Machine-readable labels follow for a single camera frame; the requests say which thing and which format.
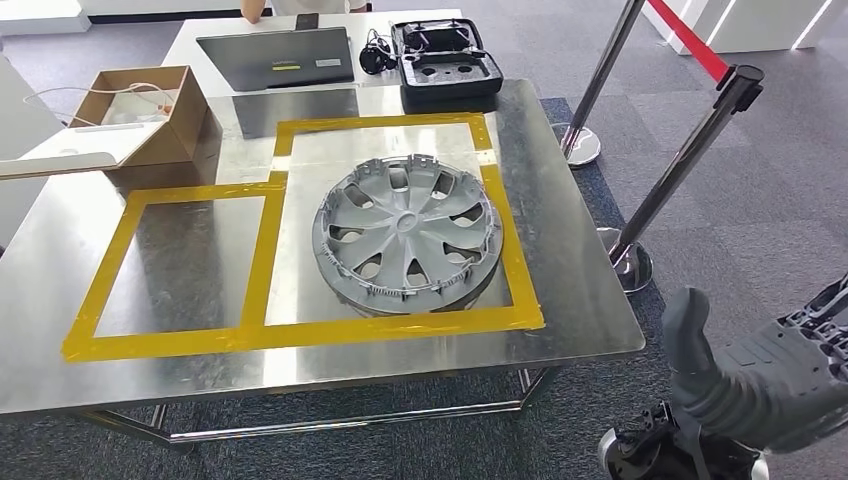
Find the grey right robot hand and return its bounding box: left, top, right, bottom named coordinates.
left=662, top=274, right=848, bottom=405

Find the chrome stanchion post black cap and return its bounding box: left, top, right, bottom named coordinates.
left=599, top=64, right=766, bottom=294

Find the brown cardboard box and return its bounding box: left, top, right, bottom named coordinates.
left=69, top=64, right=213, bottom=170

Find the stainless steel workbench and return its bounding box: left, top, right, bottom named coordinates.
left=0, top=79, right=647, bottom=452

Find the black cable bundle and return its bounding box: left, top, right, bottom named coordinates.
left=358, top=29, right=399, bottom=75

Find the white desk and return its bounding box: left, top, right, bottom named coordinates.
left=162, top=9, right=465, bottom=101

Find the white flat box lid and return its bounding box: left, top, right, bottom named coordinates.
left=0, top=122, right=177, bottom=181

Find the white display plinth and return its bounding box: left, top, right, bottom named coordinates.
left=0, top=0, right=91, bottom=36
left=642, top=0, right=848, bottom=56

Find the person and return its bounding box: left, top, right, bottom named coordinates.
left=239, top=0, right=372, bottom=24

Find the grey plastic wheel hubcap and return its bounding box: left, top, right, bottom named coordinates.
left=311, top=153, right=505, bottom=318

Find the grey laptop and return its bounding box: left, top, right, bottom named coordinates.
left=196, top=26, right=356, bottom=93

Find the black plastic tray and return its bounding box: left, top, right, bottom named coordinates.
left=389, top=18, right=505, bottom=114

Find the white cable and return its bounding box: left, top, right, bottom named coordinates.
left=23, top=80, right=177, bottom=127

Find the red barrier belt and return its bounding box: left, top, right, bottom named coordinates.
left=645, top=0, right=730, bottom=84

